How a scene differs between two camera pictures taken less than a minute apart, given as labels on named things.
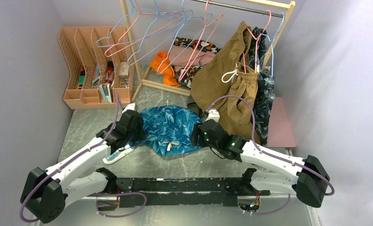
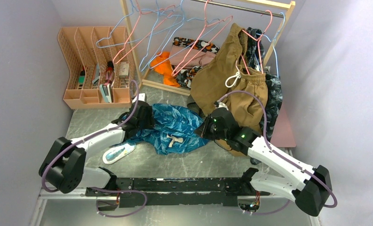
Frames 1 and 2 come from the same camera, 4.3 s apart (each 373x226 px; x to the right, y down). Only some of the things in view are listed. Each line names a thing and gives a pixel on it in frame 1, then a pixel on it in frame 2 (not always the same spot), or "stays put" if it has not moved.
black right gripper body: [203, 141] -> [210, 130]
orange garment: [162, 65] stays put
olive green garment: [191, 104] stays put
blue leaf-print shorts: [168, 130] stays put
